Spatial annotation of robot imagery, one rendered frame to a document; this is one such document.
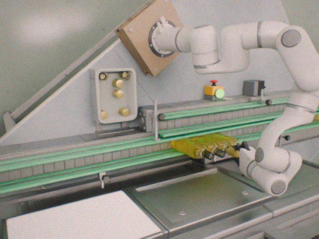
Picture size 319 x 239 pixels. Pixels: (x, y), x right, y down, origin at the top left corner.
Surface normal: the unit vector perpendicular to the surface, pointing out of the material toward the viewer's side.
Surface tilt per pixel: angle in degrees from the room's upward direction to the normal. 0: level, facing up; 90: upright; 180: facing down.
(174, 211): 90
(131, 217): 90
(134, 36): 5
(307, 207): 90
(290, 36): 59
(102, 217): 90
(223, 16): 0
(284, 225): 0
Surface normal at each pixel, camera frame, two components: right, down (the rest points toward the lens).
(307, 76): -0.44, 0.09
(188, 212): -0.02, -0.97
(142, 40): 0.51, 0.26
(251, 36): -0.44, 0.30
